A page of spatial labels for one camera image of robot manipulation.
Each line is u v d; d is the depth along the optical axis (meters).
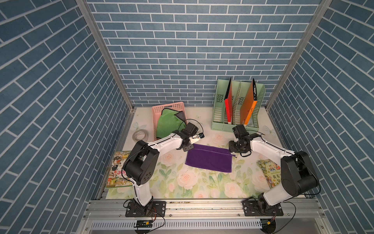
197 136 0.84
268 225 0.70
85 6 0.70
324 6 0.71
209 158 0.92
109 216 0.73
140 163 0.48
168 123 1.09
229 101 0.87
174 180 0.84
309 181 0.45
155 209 0.72
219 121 1.10
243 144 0.67
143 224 0.72
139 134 1.02
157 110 1.13
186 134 0.72
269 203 0.62
